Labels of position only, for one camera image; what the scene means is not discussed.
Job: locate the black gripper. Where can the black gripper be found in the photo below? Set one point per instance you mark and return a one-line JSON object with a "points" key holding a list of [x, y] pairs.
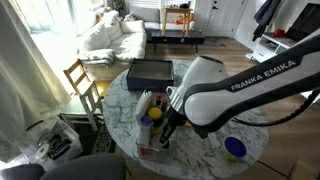
{"points": [[174, 121]]}

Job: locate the green can with blue lid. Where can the green can with blue lid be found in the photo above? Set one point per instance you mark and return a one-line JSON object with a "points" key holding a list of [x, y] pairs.
{"points": [[235, 146]]}

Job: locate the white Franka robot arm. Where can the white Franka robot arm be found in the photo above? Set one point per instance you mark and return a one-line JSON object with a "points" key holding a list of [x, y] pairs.
{"points": [[206, 100]]}

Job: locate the clear plastic box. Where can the clear plastic box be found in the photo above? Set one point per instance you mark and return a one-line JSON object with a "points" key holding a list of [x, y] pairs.
{"points": [[156, 155]]}

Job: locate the yellow lid jar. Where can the yellow lid jar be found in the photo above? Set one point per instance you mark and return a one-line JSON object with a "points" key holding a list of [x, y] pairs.
{"points": [[155, 113]]}

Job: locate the dark blue open box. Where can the dark blue open box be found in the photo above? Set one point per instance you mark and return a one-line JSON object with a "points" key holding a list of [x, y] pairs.
{"points": [[150, 86]]}

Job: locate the light brown cardboard box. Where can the light brown cardboard box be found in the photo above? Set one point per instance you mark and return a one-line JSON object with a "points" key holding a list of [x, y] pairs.
{"points": [[306, 171]]}

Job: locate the white bottle blue cap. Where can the white bottle blue cap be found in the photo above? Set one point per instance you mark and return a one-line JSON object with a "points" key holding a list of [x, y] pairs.
{"points": [[145, 133]]}

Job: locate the red cap bottle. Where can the red cap bottle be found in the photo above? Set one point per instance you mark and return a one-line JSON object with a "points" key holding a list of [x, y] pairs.
{"points": [[158, 97], [164, 104]]}

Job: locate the tall white bottle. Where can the tall white bottle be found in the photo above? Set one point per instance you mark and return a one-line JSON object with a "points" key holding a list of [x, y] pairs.
{"points": [[143, 105]]}

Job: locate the striped floor rug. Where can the striped floor rug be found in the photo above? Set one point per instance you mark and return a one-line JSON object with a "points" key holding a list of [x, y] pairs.
{"points": [[103, 140]]}

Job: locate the grey upholstered chair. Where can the grey upholstered chair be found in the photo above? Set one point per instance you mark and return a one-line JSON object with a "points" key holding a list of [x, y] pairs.
{"points": [[83, 168]]}

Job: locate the white storage bin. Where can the white storage bin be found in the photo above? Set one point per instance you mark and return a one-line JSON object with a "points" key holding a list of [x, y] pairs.
{"points": [[75, 148]]}

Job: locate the white wooden chair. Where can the white wooden chair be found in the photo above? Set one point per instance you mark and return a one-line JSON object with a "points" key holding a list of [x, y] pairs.
{"points": [[75, 108]]}

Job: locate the black coffee table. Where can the black coffee table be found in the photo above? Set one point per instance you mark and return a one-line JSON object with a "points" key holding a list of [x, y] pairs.
{"points": [[176, 36]]}

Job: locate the white sofa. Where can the white sofa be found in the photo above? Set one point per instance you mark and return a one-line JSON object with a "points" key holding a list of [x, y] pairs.
{"points": [[126, 43]]}

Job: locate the small dark door rug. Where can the small dark door rug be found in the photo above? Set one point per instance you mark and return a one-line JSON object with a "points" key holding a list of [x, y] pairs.
{"points": [[215, 42]]}

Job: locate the grey white blanket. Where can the grey white blanket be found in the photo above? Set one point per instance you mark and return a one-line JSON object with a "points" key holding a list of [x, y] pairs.
{"points": [[96, 56]]}

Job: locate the brown wooden chair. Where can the brown wooden chair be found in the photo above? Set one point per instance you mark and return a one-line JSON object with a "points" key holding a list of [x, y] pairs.
{"points": [[72, 65]]}

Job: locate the orange plush toy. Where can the orange plush toy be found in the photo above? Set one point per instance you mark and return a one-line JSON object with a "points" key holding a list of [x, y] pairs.
{"points": [[181, 20]]}

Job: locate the grey loveseat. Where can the grey loveseat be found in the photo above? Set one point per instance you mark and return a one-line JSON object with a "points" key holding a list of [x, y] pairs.
{"points": [[146, 15]]}

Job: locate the silver disc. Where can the silver disc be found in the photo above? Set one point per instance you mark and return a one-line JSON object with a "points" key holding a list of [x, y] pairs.
{"points": [[42, 150]]}

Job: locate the tall wooden table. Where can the tall wooden table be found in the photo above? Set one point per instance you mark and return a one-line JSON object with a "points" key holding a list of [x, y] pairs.
{"points": [[176, 10]]}

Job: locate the white door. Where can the white door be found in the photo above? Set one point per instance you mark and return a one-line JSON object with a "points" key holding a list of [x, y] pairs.
{"points": [[223, 20]]}

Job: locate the white TV stand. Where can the white TV stand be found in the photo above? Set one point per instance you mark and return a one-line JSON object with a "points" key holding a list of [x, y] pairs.
{"points": [[266, 50]]}

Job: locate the green house plant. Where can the green house plant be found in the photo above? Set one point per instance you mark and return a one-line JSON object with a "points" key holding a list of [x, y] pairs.
{"points": [[119, 5]]}

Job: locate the small red item on stand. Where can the small red item on stand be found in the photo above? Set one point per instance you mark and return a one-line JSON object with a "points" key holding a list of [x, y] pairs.
{"points": [[278, 32]]}

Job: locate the pale sheer curtain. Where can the pale sheer curtain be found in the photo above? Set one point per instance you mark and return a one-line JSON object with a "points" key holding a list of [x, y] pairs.
{"points": [[20, 83]]}

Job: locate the dark hanging jacket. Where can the dark hanging jacket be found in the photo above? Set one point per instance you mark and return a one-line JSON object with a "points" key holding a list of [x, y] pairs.
{"points": [[265, 15]]}

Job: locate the large bright window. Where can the large bright window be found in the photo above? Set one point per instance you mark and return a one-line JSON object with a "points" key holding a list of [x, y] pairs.
{"points": [[50, 13]]}

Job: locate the black flat television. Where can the black flat television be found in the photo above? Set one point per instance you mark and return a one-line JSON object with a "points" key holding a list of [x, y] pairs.
{"points": [[306, 21]]}

